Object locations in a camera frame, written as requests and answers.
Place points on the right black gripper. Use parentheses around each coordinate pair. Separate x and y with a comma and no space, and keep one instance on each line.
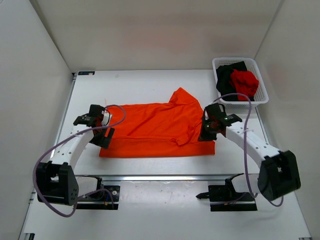
(204,136)

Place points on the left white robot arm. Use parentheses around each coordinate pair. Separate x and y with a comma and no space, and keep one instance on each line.
(55,179)

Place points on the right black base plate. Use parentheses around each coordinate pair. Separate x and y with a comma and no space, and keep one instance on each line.
(224,198)

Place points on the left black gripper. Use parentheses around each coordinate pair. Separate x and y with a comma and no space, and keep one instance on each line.
(103,141)

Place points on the aluminium rail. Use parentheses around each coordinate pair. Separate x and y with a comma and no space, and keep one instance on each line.
(166,178)

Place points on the red t shirt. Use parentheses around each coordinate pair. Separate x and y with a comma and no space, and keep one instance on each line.
(244,83)

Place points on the dark label sticker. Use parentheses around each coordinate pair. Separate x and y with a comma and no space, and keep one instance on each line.
(86,73)

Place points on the black t shirt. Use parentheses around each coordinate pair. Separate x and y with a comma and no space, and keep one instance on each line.
(223,77)

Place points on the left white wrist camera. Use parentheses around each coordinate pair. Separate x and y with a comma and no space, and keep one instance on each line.
(106,118)

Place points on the orange t shirt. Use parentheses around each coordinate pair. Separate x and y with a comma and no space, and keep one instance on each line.
(158,130)

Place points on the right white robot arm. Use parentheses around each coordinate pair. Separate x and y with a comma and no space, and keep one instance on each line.
(278,170)

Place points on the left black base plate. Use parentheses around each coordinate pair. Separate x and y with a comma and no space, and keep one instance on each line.
(103,202)

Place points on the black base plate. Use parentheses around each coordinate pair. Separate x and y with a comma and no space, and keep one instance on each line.
(103,202)
(224,198)

